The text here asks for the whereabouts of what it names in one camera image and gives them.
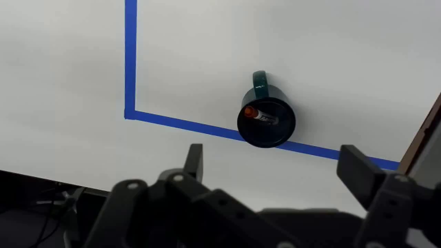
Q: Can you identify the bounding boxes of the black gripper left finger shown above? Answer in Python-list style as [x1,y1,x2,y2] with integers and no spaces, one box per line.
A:
[81,142,300,248]

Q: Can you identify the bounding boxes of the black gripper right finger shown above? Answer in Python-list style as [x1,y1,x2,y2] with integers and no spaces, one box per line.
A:
[336,144,441,248]

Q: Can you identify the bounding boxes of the marker with orange cap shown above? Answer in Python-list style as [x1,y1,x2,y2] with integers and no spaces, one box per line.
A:
[242,106,279,126]

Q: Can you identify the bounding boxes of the dark green speckled mug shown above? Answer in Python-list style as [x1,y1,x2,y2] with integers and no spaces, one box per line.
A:
[235,69,297,149]

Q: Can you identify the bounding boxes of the blue tape strip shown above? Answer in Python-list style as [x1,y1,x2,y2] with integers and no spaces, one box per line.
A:
[122,0,139,122]
[122,108,401,173]

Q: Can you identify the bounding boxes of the brown wooden frame panel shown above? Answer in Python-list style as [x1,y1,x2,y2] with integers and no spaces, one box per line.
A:
[396,91,441,191]

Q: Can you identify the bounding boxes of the grey metal bracket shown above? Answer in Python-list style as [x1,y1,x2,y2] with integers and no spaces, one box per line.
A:
[33,185,86,221]

